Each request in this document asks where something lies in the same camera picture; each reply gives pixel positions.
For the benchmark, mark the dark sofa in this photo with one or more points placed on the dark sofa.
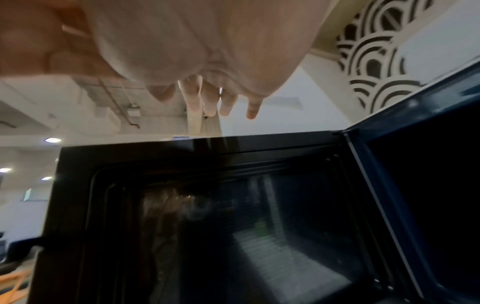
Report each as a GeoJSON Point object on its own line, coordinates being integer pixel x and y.
{"type": "Point", "coordinates": [18, 252]}

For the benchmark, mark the white microwave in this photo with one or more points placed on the white microwave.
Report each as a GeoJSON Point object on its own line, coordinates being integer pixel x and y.
{"type": "Point", "coordinates": [225, 225]}

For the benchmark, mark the person's right hand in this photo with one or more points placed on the person's right hand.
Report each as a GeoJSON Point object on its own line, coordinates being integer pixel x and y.
{"type": "Point", "coordinates": [195, 35]}

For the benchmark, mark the ceiling pipe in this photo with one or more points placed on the ceiling pipe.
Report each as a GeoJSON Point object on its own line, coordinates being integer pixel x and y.
{"type": "Point", "coordinates": [116, 104]}

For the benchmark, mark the wooden chair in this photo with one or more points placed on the wooden chair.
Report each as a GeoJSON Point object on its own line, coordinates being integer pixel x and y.
{"type": "Point", "coordinates": [15, 288]}

